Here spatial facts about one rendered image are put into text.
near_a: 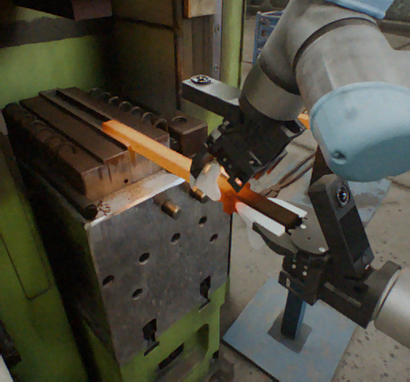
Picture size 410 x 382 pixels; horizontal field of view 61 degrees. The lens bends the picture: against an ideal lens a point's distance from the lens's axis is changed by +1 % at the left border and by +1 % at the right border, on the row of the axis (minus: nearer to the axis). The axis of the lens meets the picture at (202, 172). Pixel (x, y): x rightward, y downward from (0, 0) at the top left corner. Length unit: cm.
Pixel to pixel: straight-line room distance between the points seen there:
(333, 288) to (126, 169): 43
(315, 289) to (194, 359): 91
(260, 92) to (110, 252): 44
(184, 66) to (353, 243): 63
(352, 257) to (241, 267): 138
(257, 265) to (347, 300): 134
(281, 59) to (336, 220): 18
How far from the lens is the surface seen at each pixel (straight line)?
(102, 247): 67
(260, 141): 42
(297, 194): 106
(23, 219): 82
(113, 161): 67
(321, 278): 45
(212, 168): 48
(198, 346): 133
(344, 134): 25
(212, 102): 45
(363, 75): 27
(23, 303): 95
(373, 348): 166
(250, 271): 176
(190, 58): 91
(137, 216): 68
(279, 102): 37
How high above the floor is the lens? 131
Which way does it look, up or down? 32 degrees down
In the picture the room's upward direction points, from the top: straight up
